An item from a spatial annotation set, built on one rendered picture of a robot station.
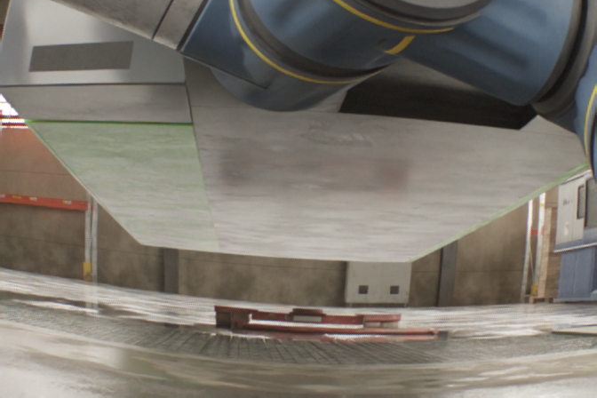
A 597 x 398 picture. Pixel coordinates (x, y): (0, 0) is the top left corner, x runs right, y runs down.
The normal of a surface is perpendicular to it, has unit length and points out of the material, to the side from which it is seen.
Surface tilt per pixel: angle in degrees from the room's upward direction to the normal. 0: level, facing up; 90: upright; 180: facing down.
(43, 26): 88
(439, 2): 96
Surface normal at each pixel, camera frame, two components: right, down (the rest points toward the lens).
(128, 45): 0.07, -0.15
